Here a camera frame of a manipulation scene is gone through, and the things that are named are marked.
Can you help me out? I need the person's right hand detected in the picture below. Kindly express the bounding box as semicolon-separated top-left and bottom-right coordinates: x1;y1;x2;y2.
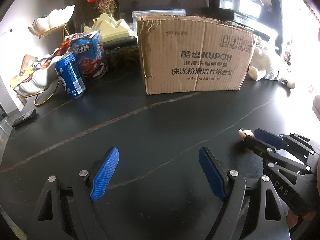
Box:
286;206;320;229

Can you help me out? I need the red candy wrapper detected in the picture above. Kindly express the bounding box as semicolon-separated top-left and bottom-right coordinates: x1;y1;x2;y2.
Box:
53;41;76;58

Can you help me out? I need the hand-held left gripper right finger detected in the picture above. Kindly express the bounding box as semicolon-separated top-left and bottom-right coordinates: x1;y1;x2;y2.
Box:
198;147;292;240

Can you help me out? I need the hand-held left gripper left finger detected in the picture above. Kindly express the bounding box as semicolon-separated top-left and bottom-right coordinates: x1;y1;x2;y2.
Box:
26;147;120;240

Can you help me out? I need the brown cardboard box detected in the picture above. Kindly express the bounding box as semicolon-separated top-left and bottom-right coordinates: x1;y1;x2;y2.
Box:
136;14;258;96

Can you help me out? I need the clear zip bag of pistachios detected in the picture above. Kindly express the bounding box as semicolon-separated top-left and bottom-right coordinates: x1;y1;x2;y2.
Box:
131;9;186;22

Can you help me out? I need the yellow snack bag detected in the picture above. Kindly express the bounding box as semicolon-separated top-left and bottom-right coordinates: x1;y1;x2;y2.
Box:
9;64;36;90

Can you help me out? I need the white shell tiered tray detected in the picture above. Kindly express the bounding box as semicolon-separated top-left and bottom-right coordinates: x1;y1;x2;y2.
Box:
10;4;76;107

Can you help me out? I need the dried flower bouquet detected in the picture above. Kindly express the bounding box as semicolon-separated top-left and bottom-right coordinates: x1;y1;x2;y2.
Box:
95;0;118;15

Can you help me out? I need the dark marbled box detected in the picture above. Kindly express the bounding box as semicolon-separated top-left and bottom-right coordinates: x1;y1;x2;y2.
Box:
103;36;142;73

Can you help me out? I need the small snack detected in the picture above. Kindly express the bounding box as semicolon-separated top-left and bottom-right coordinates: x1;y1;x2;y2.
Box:
238;128;254;140

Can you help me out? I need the black remote control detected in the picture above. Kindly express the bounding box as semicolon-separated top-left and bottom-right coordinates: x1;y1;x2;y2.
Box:
12;109;37;128

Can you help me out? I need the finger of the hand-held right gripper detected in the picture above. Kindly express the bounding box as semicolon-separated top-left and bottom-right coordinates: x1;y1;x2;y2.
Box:
253;128;320;156
243;136;316;176

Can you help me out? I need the blue printed snack cup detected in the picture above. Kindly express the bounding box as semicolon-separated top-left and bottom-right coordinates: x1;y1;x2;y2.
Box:
70;29;110;81

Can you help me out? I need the blue drink can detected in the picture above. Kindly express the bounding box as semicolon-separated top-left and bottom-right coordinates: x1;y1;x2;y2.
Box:
54;53;88;99

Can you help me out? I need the white plush toy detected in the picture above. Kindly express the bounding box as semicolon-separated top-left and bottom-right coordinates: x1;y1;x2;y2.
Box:
248;36;296;90

